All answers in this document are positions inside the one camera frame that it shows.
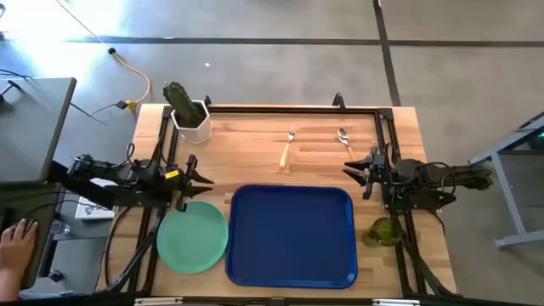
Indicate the grey desk top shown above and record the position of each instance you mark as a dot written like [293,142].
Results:
[34,127]

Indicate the dark desk surface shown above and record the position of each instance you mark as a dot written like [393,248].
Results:
[42,202]

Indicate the dark device with green light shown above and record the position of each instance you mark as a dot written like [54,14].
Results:
[539,142]

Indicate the black caster wheel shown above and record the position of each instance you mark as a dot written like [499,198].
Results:
[55,275]

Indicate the mint green plate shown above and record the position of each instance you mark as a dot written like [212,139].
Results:
[191,242]

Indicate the blue plastic tray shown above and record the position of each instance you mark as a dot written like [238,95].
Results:
[289,238]

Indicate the black diagonal bar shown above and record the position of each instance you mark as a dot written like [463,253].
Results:
[81,189]

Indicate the grey metal table frame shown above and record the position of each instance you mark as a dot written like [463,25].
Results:
[508,187]

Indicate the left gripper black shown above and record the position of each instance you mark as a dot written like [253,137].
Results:
[183,180]

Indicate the green cactus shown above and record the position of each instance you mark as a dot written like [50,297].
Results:
[180,103]

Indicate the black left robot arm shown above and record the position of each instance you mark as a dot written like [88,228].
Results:
[140,175]

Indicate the person's hand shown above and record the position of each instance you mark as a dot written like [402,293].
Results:
[17,246]

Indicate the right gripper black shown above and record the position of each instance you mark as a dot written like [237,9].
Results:
[377,172]

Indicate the black aluminium extrusion frame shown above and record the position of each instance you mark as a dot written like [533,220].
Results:
[276,110]

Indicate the silver metal bracket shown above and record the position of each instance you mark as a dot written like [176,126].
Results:
[157,301]
[395,302]

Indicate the green translucent cup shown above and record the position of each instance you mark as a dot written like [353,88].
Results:
[382,232]

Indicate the clear plastic bottle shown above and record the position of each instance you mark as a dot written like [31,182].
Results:
[60,228]

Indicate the person's forearm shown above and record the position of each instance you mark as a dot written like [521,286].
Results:
[7,287]

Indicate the black frame bracket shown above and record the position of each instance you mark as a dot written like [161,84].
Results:
[338,102]
[207,101]

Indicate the white hexagonal plant pot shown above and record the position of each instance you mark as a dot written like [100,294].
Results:
[197,132]

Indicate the black power adapter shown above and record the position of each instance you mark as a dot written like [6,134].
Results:
[122,104]

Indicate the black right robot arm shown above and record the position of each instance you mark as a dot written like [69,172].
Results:
[425,175]

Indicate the white printed booklet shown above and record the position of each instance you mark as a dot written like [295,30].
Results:
[91,211]

